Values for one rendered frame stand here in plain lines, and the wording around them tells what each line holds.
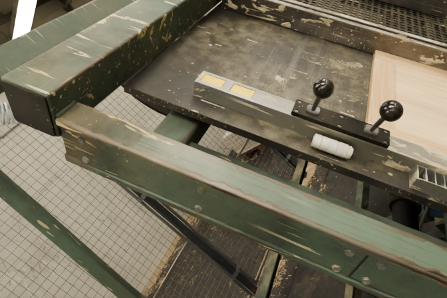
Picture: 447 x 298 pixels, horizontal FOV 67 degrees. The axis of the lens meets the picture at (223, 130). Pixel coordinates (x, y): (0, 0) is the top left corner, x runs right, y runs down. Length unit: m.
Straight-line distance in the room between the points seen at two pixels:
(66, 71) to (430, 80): 0.92
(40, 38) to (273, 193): 1.01
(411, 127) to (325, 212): 0.39
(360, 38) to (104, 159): 0.83
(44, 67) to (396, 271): 0.66
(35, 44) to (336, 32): 0.98
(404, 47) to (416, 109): 0.27
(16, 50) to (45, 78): 0.62
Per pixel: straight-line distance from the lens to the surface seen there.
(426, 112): 0.95
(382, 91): 0.95
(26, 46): 1.29
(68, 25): 1.40
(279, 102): 0.73
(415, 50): 1.16
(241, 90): 0.74
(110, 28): 0.80
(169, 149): 0.57
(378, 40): 1.14
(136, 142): 0.58
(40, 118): 0.67
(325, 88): 0.61
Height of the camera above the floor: 1.73
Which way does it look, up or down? 11 degrees down
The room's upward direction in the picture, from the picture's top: 46 degrees counter-clockwise
